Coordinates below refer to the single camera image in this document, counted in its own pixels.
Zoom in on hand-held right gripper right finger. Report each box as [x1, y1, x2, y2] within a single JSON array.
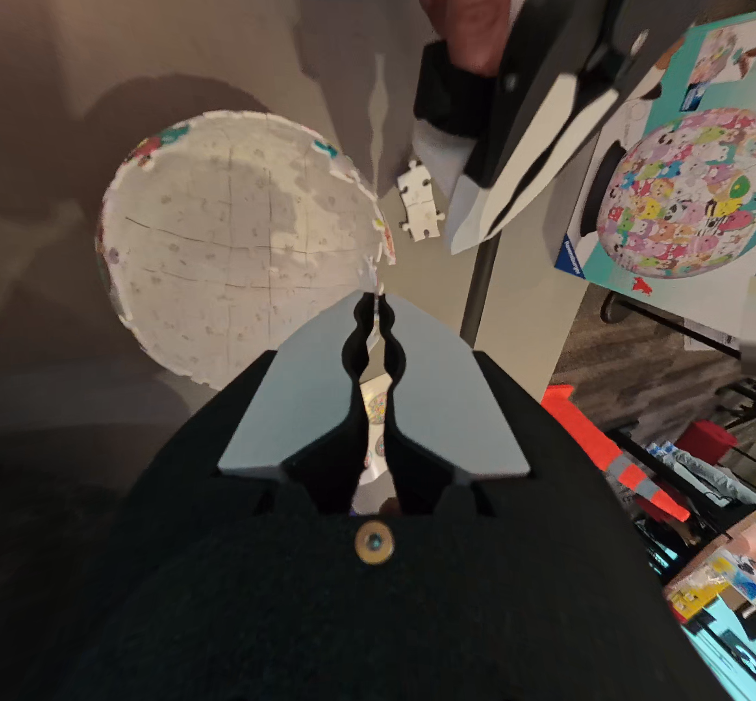
[[378, 293, 531, 515]]

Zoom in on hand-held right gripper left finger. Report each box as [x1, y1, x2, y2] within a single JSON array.
[[218, 291, 376, 513]]

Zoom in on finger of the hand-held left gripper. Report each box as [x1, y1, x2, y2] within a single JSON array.
[[447, 85, 624, 256], [410, 70, 583, 224]]

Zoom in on colourful puzzle ball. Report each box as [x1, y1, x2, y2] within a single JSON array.
[[95, 109, 398, 393]]

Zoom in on two joined white puzzle pieces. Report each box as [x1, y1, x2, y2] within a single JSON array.
[[395, 157, 445, 242]]

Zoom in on white puzzle leaflet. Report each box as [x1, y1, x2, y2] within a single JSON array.
[[359, 375, 392, 514]]

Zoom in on colourful puzzle box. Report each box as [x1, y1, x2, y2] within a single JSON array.
[[554, 10, 756, 343]]

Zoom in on person's left hand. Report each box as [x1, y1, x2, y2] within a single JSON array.
[[404, 0, 580, 77]]

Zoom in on red cloth bag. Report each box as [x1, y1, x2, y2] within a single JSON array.
[[678, 420, 740, 467]]

